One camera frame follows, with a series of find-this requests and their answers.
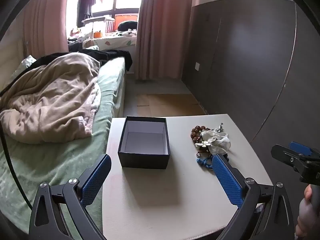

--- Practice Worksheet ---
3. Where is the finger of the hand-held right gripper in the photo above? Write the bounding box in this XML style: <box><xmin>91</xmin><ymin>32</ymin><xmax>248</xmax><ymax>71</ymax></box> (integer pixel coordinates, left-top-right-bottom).
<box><xmin>288</xmin><ymin>141</ymin><xmax>320</xmax><ymax>161</ymax></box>
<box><xmin>271</xmin><ymin>144</ymin><xmax>309</xmax><ymax>173</ymax></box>

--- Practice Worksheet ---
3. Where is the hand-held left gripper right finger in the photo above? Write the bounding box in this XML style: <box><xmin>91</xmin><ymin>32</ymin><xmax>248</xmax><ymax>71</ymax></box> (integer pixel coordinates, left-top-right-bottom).
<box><xmin>212</xmin><ymin>154</ymin><xmax>295</xmax><ymax>240</ymax></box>

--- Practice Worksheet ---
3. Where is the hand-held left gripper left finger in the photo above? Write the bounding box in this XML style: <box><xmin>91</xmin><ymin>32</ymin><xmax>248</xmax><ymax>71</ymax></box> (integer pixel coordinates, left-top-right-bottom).
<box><xmin>29</xmin><ymin>154</ymin><xmax>112</xmax><ymax>240</ymax></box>

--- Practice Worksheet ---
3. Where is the blue bead bracelet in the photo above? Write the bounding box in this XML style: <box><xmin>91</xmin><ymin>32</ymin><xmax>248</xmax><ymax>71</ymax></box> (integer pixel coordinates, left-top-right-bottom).
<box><xmin>196</xmin><ymin>156</ymin><xmax>216</xmax><ymax>172</ymax></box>

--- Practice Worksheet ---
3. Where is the white fabric scrunchie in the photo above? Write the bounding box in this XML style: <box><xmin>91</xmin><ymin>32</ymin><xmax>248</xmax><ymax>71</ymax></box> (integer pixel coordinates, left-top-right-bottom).
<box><xmin>201</xmin><ymin>129</ymin><xmax>231</xmax><ymax>156</ymax></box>

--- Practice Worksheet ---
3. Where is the brown bead bracelet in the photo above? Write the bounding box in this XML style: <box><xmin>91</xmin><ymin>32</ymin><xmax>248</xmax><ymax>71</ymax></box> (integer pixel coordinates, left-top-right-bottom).
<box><xmin>191</xmin><ymin>125</ymin><xmax>212</xmax><ymax>144</ymax></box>

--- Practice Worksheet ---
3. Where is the black cardboard box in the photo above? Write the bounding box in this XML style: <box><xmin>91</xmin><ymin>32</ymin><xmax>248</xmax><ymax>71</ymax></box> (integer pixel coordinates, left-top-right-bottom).
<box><xmin>118</xmin><ymin>116</ymin><xmax>171</xmax><ymax>170</ymax></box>

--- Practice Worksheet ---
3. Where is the person's right hand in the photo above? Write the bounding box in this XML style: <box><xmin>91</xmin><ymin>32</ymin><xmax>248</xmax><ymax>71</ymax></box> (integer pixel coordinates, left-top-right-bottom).
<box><xmin>295</xmin><ymin>185</ymin><xmax>320</xmax><ymax>238</ymax></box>

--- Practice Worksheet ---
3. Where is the white flower brooch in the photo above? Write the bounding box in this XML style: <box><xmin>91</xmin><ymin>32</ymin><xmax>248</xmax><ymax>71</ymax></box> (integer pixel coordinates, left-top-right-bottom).
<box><xmin>194</xmin><ymin>140</ymin><xmax>211</xmax><ymax>153</ymax></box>

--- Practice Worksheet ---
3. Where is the bed with green sheet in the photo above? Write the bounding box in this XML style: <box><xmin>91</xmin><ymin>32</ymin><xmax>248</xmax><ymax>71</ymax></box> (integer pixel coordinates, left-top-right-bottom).
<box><xmin>0</xmin><ymin>55</ymin><xmax>126</xmax><ymax>233</ymax></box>

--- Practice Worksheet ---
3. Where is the flat brown cardboard sheet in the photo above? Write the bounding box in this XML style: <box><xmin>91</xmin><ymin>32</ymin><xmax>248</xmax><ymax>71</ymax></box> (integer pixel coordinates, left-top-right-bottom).
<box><xmin>136</xmin><ymin>94</ymin><xmax>206</xmax><ymax>117</ymax></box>

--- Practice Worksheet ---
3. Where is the beige blanket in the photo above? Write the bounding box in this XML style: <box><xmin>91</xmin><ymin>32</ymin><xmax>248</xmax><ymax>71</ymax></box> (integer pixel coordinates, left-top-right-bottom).
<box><xmin>0</xmin><ymin>52</ymin><xmax>102</xmax><ymax>145</ymax></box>

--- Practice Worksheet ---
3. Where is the black clothing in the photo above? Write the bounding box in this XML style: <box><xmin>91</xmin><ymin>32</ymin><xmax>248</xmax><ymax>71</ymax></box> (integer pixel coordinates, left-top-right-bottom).
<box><xmin>30</xmin><ymin>49</ymin><xmax>133</xmax><ymax>72</ymax></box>

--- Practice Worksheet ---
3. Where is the patterned white bedding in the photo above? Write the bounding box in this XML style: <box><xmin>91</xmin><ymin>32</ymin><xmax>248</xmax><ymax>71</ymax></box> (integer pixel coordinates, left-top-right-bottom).
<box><xmin>96</xmin><ymin>34</ymin><xmax>138</xmax><ymax>51</ymax></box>

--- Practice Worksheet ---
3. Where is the beige padded headboard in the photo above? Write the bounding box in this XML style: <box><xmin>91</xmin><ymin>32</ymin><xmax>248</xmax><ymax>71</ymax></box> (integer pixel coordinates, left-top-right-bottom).
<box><xmin>0</xmin><ymin>39</ymin><xmax>26</xmax><ymax>92</ymax></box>

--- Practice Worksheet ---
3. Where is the black bag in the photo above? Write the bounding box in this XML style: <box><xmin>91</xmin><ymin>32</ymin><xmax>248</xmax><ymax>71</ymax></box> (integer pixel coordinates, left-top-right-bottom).
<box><xmin>117</xmin><ymin>20</ymin><xmax>139</xmax><ymax>32</ymax></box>

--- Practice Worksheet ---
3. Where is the pink curtain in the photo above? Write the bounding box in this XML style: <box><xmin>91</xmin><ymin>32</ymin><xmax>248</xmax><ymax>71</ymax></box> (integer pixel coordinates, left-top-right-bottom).
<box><xmin>134</xmin><ymin>0</ymin><xmax>195</xmax><ymax>81</ymax></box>
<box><xmin>23</xmin><ymin>0</ymin><xmax>71</xmax><ymax>58</ymax></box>

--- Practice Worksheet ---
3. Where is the hanging dark garment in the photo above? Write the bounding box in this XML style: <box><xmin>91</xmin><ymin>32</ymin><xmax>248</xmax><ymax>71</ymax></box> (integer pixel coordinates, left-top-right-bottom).
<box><xmin>77</xmin><ymin>0</ymin><xmax>98</xmax><ymax>27</ymax></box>

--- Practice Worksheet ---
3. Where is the thin black cable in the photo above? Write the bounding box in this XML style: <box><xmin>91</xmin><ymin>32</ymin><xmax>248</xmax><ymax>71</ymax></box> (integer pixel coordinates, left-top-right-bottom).
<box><xmin>0</xmin><ymin>124</ymin><xmax>33</xmax><ymax>208</ymax></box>

